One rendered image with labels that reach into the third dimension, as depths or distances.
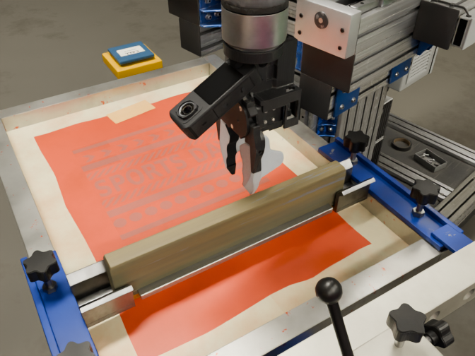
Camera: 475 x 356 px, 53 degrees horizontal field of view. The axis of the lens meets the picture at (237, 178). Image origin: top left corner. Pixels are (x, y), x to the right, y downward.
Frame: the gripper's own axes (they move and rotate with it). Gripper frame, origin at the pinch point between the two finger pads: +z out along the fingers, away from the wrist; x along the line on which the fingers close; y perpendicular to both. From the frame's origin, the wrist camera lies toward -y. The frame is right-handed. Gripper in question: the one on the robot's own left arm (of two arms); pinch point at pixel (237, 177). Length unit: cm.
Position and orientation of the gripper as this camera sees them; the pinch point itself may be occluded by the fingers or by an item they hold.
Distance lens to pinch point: 67.9
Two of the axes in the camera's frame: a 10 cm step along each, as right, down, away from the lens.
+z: 0.0, 7.7, 6.4
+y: 8.5, -3.3, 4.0
